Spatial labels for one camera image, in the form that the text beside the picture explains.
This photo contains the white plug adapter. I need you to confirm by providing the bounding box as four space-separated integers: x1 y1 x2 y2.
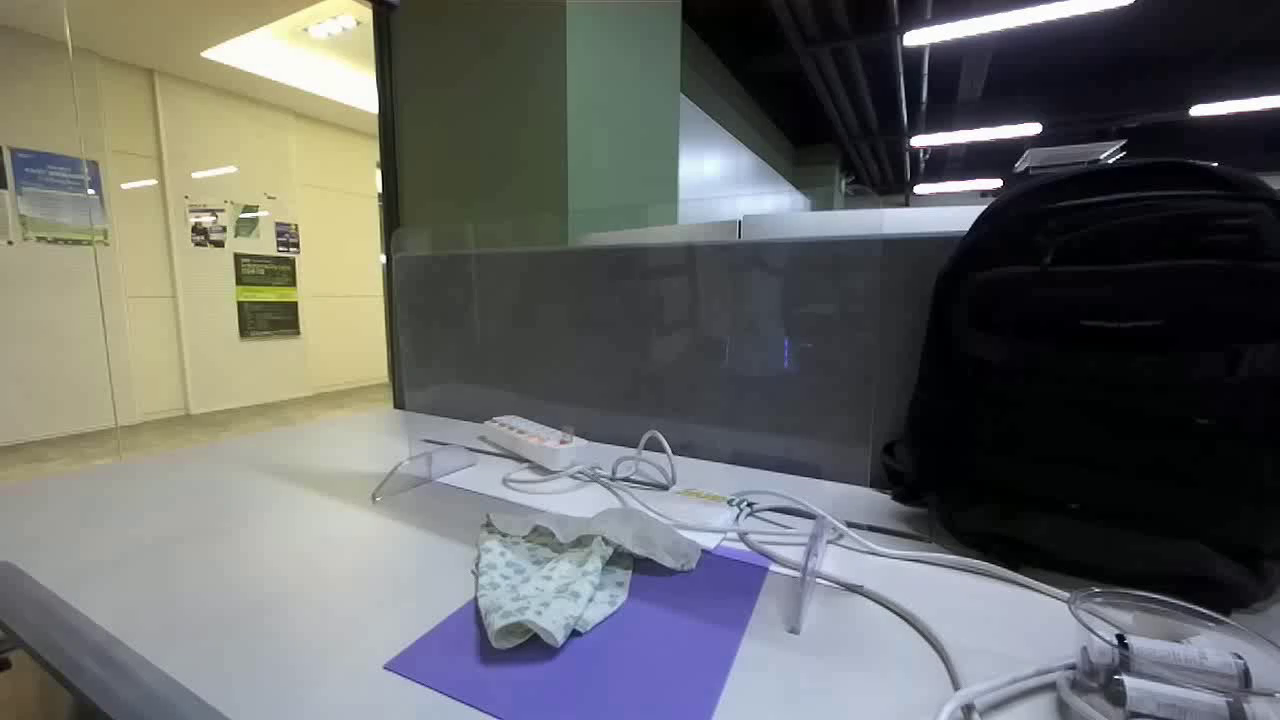
1076 628 1272 696
1064 673 1280 720

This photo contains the long ceiling tube light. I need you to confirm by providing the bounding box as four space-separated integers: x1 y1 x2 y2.
1185 86 1280 123
902 0 1139 53
909 117 1049 151
909 173 1009 198

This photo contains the dark green black poster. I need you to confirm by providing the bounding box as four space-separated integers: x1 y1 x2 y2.
234 247 306 345

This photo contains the small photo wall notice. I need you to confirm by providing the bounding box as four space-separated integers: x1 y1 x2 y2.
183 198 234 250

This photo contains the blue white wall poster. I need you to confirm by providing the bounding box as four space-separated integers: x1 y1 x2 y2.
4 145 111 247

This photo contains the white green floral cloth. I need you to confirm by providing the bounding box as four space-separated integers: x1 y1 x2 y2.
472 505 705 654

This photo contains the black backpack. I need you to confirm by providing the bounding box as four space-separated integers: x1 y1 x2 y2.
877 123 1280 617

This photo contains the thin white looped cable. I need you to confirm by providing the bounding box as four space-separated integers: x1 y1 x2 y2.
933 580 1280 720

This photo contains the long white cable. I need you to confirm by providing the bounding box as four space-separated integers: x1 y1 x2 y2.
584 472 1090 696

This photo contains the white power strip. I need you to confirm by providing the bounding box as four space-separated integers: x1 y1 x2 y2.
492 425 685 494
477 411 595 474

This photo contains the grey desk partition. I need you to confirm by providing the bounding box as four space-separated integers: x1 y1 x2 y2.
388 230 963 488

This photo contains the small green wall notice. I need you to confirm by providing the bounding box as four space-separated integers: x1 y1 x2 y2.
228 198 273 242

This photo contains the purple rectangular mat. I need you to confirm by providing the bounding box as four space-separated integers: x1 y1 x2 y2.
381 540 777 720

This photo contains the large ceiling light panel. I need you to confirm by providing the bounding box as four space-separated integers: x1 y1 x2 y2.
198 0 386 121

